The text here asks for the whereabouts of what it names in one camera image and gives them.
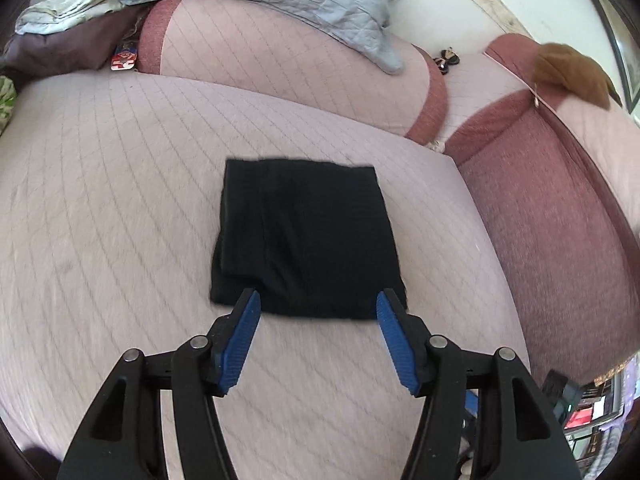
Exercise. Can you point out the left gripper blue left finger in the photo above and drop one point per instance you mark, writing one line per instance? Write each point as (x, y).
(121, 434)

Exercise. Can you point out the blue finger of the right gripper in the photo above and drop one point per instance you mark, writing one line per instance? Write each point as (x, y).
(472, 401)

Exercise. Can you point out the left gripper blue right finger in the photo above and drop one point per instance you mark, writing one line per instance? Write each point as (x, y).
(517, 435)

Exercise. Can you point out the black pants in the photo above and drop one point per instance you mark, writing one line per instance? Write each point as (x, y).
(313, 238)

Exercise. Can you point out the brown cloth piece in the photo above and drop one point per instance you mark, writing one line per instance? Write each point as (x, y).
(564, 66)

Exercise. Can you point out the small black hair clip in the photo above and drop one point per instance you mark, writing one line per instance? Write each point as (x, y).
(445, 60)

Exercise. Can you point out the green and cream folded quilt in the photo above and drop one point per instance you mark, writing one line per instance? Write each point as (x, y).
(8, 95)

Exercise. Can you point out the red patterned small item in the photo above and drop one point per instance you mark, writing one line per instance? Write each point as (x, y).
(125, 56)

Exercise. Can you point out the dark purple folded blanket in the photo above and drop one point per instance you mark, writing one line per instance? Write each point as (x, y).
(86, 46)

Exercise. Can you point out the pink long bolster pillow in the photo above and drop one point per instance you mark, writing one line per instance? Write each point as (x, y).
(245, 45)

